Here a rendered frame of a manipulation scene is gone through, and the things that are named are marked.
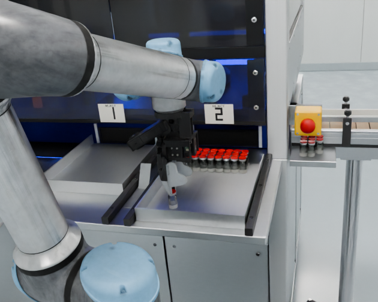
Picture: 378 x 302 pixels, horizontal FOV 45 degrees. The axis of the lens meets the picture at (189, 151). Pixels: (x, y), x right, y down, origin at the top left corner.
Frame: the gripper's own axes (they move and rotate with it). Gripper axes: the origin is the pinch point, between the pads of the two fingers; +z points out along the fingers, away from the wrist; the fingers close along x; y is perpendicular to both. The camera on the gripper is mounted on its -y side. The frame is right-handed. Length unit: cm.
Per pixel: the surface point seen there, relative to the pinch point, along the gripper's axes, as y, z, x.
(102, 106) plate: -30.4, -10.9, 30.4
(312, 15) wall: 21, 17, 491
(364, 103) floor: 74, 87, 361
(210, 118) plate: 3.7, -7.6, 30.5
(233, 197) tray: 14.2, 5.3, 7.1
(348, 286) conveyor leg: 46, 60, 46
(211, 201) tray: 9.1, 5.4, 4.6
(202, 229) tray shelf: 9.9, 5.8, -8.0
